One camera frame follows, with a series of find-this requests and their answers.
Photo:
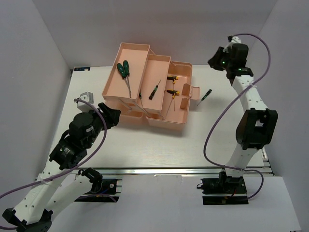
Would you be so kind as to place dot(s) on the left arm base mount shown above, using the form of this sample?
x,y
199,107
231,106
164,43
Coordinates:
x,y
103,190

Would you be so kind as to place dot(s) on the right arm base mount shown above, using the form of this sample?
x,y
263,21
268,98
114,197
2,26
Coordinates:
x,y
229,192

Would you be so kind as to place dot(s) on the left blue label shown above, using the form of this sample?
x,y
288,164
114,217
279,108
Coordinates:
x,y
81,69

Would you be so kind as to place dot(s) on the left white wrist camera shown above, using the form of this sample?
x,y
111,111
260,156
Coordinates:
x,y
87,97

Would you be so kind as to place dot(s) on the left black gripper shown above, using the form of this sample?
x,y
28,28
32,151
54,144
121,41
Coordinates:
x,y
112,116

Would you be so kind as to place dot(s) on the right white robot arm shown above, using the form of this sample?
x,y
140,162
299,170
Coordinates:
x,y
256,127

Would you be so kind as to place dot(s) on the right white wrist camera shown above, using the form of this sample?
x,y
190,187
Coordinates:
x,y
231,41

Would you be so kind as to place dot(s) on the small green precision screwdriver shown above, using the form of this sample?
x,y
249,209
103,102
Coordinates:
x,y
154,91
205,96

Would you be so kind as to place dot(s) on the green screwdriver long shaft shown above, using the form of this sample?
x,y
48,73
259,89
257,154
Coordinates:
x,y
126,69

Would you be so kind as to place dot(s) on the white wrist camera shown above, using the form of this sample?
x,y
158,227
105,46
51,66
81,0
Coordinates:
x,y
87,97
231,41

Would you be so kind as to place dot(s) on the green screwdriver short shaft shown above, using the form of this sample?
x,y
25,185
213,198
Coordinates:
x,y
123,74

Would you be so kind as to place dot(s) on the pink plastic toolbox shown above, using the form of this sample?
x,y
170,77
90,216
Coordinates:
x,y
146,70

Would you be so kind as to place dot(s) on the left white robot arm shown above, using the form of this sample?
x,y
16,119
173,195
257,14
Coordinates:
x,y
43,203

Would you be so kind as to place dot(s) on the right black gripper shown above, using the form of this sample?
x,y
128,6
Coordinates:
x,y
213,62

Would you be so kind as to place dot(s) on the aluminium front rail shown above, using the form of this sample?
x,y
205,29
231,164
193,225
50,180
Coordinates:
x,y
158,171

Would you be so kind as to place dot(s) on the yellow black T-handle key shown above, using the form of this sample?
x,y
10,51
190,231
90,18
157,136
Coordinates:
x,y
173,93
173,79

